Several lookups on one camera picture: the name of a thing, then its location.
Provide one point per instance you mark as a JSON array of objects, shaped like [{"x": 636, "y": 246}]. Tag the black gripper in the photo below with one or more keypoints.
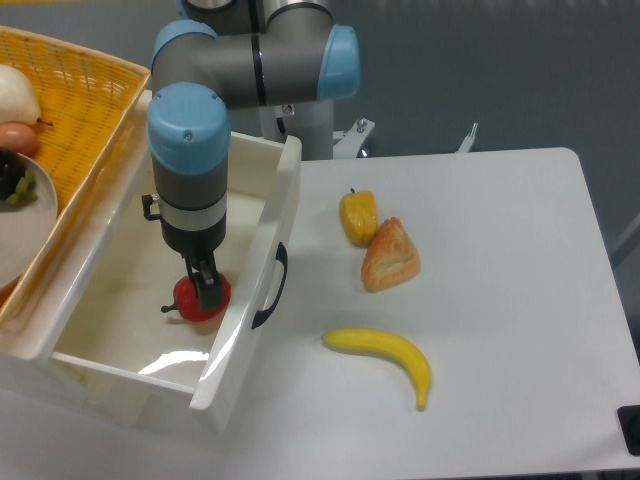
[{"x": 199, "y": 246}]

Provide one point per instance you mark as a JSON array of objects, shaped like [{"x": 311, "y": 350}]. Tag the red toy pepper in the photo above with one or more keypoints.
[{"x": 186, "y": 303}]

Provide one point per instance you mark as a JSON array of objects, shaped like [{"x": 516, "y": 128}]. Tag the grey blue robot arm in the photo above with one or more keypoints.
[{"x": 217, "y": 57}]

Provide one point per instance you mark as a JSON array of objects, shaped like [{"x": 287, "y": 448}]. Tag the open white drawer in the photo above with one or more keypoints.
[{"x": 198, "y": 367}]

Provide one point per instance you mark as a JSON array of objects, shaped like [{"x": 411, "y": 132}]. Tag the white drawer cabinet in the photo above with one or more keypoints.
[{"x": 38, "y": 310}]

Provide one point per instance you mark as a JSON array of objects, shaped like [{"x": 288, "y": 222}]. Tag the yellow toy pepper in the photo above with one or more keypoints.
[{"x": 358, "y": 217}]

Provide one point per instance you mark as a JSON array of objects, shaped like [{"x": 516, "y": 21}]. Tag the yellow toy banana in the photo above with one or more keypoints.
[{"x": 390, "y": 346}]

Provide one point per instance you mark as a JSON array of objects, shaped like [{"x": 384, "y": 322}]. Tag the white plate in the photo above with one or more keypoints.
[{"x": 26, "y": 227}]

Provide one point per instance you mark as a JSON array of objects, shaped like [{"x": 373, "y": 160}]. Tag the toy bread triangle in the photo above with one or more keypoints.
[{"x": 391, "y": 258}]

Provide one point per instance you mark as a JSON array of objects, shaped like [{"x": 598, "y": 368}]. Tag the yellow woven basket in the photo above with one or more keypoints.
[{"x": 87, "y": 95}]

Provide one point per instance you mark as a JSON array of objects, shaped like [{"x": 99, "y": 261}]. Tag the dark toy grapes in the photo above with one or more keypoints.
[{"x": 12, "y": 169}]

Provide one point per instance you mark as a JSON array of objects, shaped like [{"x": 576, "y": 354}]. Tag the black corner object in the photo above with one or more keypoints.
[{"x": 629, "y": 419}]

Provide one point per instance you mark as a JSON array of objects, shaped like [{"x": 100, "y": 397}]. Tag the black drawer handle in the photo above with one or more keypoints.
[{"x": 275, "y": 289}]

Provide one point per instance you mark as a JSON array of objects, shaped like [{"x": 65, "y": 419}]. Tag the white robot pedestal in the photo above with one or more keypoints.
[{"x": 313, "y": 124}]

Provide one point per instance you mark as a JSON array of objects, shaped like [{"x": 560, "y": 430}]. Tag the white table bracket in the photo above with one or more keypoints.
[{"x": 468, "y": 141}]

